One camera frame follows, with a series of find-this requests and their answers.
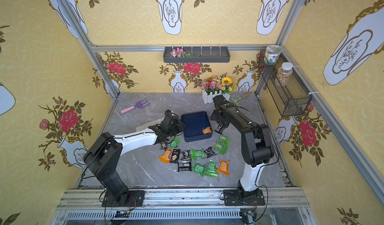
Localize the green cookie packet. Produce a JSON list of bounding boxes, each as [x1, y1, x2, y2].
[[168, 138, 181, 149], [191, 149, 205, 161]]

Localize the dark blue storage box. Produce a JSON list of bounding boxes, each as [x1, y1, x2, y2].
[[181, 111, 213, 143]]

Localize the black cookie packet with picture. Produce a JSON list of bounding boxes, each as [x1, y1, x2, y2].
[[170, 149, 181, 164]]

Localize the green packet cluster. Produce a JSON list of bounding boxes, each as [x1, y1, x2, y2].
[[215, 141, 229, 155]]

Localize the orange cookie packet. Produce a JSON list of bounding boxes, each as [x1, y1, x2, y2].
[[159, 149, 173, 164]]

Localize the black packet with barcode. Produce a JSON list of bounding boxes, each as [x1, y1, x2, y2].
[[178, 161, 192, 172]]

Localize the green packet front row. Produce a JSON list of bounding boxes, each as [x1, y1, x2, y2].
[[192, 161, 206, 177]]

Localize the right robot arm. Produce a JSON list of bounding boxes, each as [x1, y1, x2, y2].
[[211, 95, 275, 197]]

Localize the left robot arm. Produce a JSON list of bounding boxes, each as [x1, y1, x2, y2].
[[83, 110, 185, 207]]

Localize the white green garden glove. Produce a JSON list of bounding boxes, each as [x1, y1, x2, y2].
[[136, 117, 164, 132]]

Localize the green toy shovel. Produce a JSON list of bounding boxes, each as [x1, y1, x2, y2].
[[231, 92, 251, 105]]

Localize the flowers in white fence planter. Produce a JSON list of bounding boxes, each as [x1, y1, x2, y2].
[[200, 75, 234, 104]]

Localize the pink purple toy rake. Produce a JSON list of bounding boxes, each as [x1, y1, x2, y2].
[[121, 98, 150, 114]]

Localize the pink flowers on shelf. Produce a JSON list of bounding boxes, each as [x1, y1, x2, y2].
[[170, 47, 192, 58]]

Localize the clear jar white lid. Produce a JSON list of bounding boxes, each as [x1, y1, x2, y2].
[[275, 62, 293, 86]]

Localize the patterned jar white lid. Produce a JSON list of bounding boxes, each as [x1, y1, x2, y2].
[[264, 45, 283, 65]]

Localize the small circuit board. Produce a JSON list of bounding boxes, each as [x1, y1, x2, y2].
[[115, 210, 131, 219]]

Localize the grey wall shelf tray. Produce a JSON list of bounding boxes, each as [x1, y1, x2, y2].
[[163, 45, 231, 63]]

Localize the black wire mesh basket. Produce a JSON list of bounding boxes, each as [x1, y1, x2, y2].
[[255, 55, 312, 117]]

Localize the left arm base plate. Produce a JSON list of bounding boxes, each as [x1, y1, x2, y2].
[[102, 190, 145, 208]]

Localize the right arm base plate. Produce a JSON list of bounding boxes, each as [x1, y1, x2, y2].
[[223, 189, 266, 206]]

